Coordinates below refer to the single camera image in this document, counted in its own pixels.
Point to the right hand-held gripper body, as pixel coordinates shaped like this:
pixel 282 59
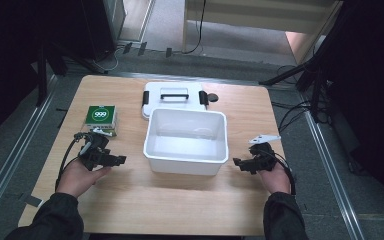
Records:
pixel 263 160

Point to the black metal stand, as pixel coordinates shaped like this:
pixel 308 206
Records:
pixel 313 80
pixel 41 76

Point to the metal floor rail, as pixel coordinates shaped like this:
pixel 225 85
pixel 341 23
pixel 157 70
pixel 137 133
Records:
pixel 333 173
pixel 16 146

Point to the white plastic storage bin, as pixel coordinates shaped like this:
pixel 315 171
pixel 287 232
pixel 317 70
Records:
pixel 186 143

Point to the person's right hand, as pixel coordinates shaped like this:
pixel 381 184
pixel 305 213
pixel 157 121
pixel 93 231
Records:
pixel 276 180

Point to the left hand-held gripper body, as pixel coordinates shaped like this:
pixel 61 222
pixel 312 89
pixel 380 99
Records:
pixel 95 153

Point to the black round table grommet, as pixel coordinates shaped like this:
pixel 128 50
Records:
pixel 212 97

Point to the grey tape strip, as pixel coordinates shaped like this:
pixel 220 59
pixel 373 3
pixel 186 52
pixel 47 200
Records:
pixel 33 200

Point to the white and green medicine box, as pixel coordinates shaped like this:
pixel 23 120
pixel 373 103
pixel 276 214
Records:
pixel 108 132

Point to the person's left hand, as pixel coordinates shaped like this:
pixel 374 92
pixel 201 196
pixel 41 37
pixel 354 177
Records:
pixel 76 180

